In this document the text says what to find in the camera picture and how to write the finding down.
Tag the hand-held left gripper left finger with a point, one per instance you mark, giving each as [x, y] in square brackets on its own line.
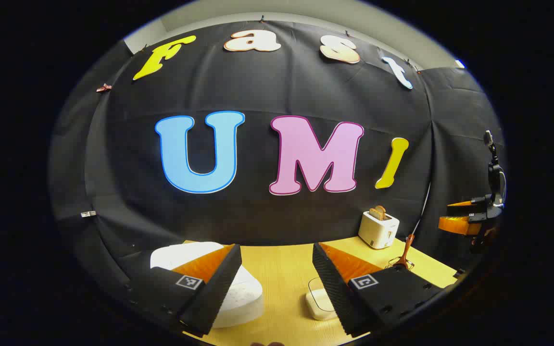
[214, 293]

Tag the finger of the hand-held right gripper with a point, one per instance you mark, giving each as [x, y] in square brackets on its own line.
[459, 225]
[464, 207]

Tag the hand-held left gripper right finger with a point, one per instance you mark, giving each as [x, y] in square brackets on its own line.
[334, 293]

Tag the white rice cooker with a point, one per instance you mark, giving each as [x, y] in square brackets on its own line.
[243, 293]

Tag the brown wooden spoon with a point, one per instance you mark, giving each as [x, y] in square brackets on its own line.
[408, 247]

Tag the white toaster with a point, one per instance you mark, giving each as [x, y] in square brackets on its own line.
[378, 233]

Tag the brown toast slice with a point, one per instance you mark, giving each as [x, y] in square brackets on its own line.
[378, 213]

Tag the black backdrop cloth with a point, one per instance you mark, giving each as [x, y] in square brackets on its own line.
[258, 211]

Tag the white backdrop clip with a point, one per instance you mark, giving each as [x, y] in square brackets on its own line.
[88, 214]

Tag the red backdrop clip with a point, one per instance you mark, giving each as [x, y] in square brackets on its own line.
[104, 88]

